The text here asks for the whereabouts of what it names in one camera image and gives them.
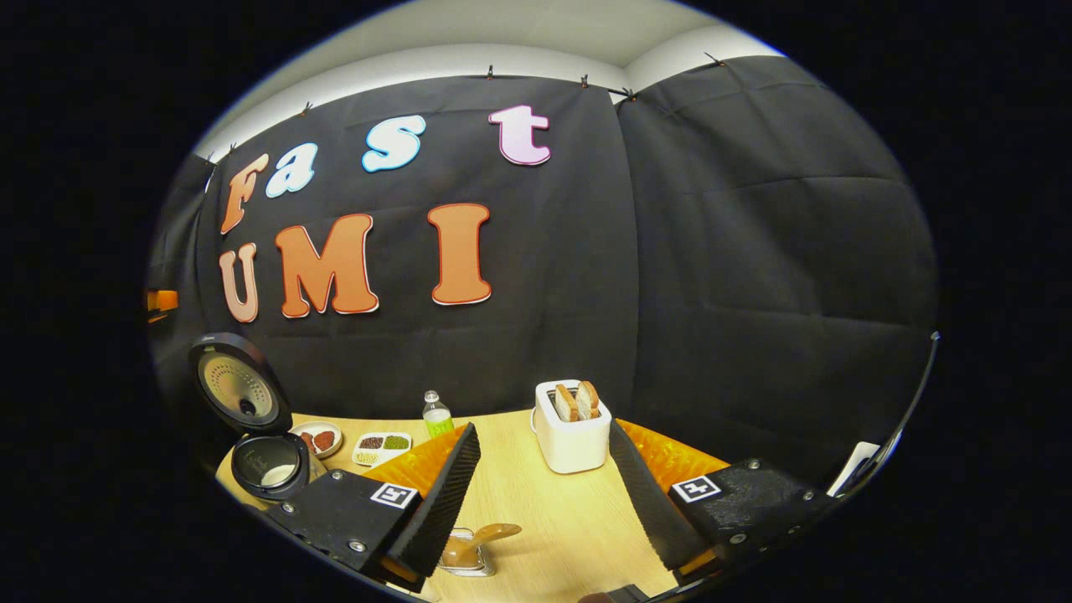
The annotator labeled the round plate of red beans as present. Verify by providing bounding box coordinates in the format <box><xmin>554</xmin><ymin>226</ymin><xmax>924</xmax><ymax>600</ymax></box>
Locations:
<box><xmin>289</xmin><ymin>421</ymin><xmax>344</xmax><ymax>460</ymax></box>

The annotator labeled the white divided bean dish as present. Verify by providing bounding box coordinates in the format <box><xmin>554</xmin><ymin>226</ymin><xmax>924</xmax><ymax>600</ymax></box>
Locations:
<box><xmin>352</xmin><ymin>431</ymin><xmax>413</xmax><ymax>468</ymax></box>

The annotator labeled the white toaster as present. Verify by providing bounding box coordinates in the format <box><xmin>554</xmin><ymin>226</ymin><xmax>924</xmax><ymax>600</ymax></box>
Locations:
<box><xmin>533</xmin><ymin>379</ymin><xmax>613</xmax><ymax>475</ymax></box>

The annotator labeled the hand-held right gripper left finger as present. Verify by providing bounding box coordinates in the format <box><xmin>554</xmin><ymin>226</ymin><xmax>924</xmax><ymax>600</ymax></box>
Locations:
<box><xmin>264</xmin><ymin>421</ymin><xmax>482</xmax><ymax>594</ymax></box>

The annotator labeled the dark grey rice cooker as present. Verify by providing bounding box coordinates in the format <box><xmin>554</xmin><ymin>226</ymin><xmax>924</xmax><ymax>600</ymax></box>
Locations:
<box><xmin>188</xmin><ymin>332</ymin><xmax>329</xmax><ymax>503</ymax></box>

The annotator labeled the wooden spoon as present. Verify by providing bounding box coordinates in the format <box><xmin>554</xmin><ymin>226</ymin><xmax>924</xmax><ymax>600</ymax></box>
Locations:
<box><xmin>442</xmin><ymin>523</ymin><xmax>523</xmax><ymax>570</ymax></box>

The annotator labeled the black backdrop cloth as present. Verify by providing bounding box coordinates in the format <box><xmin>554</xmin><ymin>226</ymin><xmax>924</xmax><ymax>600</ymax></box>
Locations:
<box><xmin>147</xmin><ymin>54</ymin><xmax>939</xmax><ymax>495</ymax></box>

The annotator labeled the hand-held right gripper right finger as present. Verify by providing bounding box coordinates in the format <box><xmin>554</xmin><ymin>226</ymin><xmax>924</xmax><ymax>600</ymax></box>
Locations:
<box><xmin>609</xmin><ymin>417</ymin><xmax>838</xmax><ymax>587</ymax></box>

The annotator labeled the green drink bottle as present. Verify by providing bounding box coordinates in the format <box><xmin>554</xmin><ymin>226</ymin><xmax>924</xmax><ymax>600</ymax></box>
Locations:
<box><xmin>421</xmin><ymin>390</ymin><xmax>456</xmax><ymax>439</ymax></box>

